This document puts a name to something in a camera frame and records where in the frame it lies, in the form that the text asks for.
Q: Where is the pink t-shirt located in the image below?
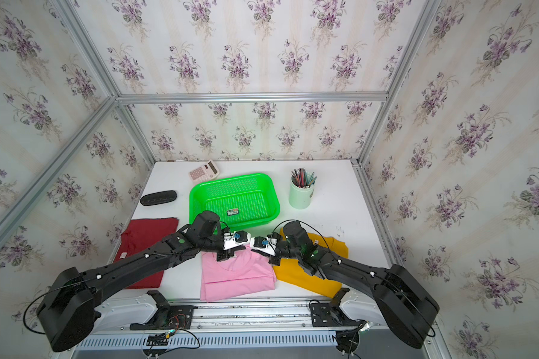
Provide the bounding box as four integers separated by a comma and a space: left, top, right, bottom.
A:
200, 247, 277, 302

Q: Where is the yellow t-shirt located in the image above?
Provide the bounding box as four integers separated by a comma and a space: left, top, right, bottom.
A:
272, 230, 350, 299

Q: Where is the green plastic basket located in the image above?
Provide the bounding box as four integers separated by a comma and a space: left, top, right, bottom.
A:
189, 173, 281, 230

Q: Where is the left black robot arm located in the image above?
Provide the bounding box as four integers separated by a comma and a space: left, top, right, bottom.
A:
36, 211, 251, 352

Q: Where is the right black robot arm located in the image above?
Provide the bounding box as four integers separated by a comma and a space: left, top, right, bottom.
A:
251, 220, 440, 349

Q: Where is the red folded t-shirt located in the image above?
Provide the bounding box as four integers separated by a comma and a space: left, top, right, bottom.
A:
111, 218, 179, 290

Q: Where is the pink calculator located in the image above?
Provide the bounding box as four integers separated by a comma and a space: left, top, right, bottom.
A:
189, 160, 220, 184

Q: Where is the coloured pencils bunch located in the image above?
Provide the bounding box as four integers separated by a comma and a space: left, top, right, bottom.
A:
291, 168, 317, 189

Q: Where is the black oval case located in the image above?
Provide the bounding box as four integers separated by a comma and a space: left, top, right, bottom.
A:
140, 190, 178, 206

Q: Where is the small circuit board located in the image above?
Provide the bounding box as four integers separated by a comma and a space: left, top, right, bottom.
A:
145, 334, 169, 347

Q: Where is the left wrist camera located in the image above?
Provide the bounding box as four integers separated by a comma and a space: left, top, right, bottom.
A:
233, 230, 249, 243

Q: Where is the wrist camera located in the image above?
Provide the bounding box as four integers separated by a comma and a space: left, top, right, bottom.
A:
255, 237, 269, 248
233, 230, 249, 243

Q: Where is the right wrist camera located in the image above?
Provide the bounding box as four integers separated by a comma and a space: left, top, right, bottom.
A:
255, 237, 269, 248

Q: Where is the aluminium front rail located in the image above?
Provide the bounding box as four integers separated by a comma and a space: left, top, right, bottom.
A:
64, 298, 437, 335

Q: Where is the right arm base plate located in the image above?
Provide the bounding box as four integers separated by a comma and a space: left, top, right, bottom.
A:
308, 287, 361, 328

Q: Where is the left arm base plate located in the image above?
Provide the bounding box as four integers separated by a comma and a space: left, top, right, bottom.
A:
130, 290, 196, 331

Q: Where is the black round floor mount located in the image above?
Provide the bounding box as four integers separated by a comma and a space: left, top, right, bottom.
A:
335, 331, 360, 356

